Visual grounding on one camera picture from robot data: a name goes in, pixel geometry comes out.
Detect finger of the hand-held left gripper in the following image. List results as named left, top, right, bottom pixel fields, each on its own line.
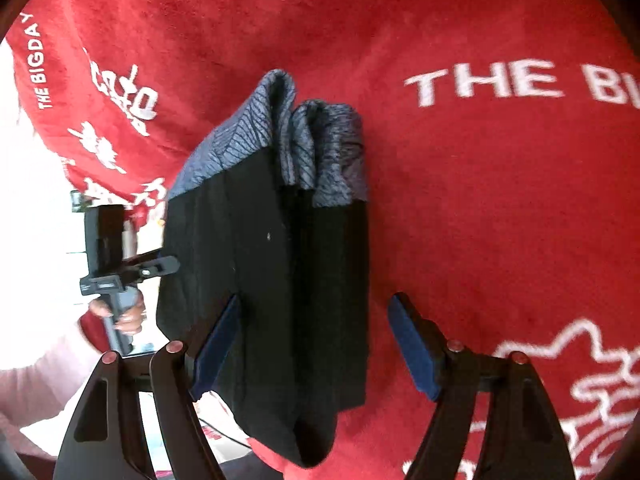
left=122, top=255, right=181, bottom=282

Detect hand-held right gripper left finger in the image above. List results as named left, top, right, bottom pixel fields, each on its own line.
left=52, top=294, right=246, bottom=480

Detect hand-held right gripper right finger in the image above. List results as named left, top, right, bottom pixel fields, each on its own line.
left=387, top=292, right=576, bottom=480

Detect black pants with blue-grey waistband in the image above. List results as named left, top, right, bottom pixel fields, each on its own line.
left=156, top=69, right=372, bottom=468

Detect person's left forearm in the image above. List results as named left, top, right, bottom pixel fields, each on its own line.
left=0, top=310, right=113, bottom=456

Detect person's left hand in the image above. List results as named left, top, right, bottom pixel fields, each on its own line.
left=87, top=292, right=148, bottom=336

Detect red printed blanket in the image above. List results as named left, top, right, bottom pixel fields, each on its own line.
left=10, top=0, right=640, bottom=480

